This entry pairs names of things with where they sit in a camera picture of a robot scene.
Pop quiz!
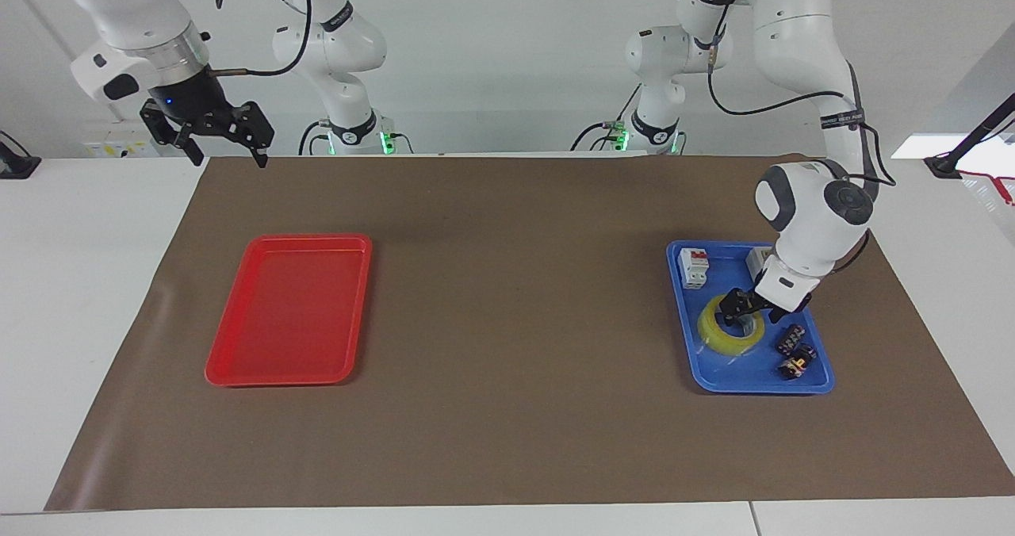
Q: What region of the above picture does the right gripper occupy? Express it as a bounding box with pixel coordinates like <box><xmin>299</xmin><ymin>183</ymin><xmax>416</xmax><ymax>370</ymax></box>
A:
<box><xmin>140</xmin><ymin>66</ymin><xmax>276</xmax><ymax>170</ymax></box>

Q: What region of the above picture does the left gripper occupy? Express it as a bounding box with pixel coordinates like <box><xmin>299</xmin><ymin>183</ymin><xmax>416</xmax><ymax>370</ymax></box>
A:
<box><xmin>718</xmin><ymin>288</ymin><xmax>791</xmax><ymax>334</ymax></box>

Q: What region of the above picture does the yellow tape roll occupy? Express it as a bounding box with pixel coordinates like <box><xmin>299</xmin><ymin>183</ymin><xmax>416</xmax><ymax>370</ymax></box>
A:
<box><xmin>697</xmin><ymin>293</ymin><xmax>767</xmax><ymax>357</ymax></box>

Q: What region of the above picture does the blue plastic tray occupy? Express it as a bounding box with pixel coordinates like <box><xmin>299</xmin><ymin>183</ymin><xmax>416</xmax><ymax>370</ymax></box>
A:
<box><xmin>666</xmin><ymin>239</ymin><xmax>837</xmax><ymax>396</ymax></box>

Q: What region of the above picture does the black stand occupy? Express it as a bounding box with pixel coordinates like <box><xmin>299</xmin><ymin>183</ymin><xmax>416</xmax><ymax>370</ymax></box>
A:
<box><xmin>0</xmin><ymin>130</ymin><xmax>42</xmax><ymax>180</ymax></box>
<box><xmin>923</xmin><ymin>92</ymin><xmax>1015</xmax><ymax>178</ymax></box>

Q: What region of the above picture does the red plastic tray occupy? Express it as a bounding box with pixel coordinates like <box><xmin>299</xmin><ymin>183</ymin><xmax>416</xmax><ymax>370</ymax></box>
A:
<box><xmin>205</xmin><ymin>233</ymin><xmax>373</xmax><ymax>388</ymax></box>

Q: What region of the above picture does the white circuit breaker red switch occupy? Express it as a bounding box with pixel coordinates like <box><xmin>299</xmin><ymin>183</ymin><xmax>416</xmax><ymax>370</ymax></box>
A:
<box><xmin>679</xmin><ymin>247</ymin><xmax>711</xmax><ymax>291</ymax></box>

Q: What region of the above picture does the black cable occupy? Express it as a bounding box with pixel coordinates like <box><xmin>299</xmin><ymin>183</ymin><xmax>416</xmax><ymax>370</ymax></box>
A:
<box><xmin>704</xmin><ymin>13</ymin><xmax>898</xmax><ymax>189</ymax></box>
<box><xmin>298</xmin><ymin>119</ymin><xmax>331</xmax><ymax>157</ymax></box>
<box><xmin>570</xmin><ymin>84</ymin><xmax>642</xmax><ymax>153</ymax></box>
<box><xmin>208</xmin><ymin>0</ymin><xmax>313</xmax><ymax>78</ymax></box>

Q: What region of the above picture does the red cable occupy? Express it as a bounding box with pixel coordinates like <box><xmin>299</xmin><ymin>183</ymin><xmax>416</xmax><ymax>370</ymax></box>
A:
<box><xmin>958</xmin><ymin>170</ymin><xmax>1015</xmax><ymax>205</ymax></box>

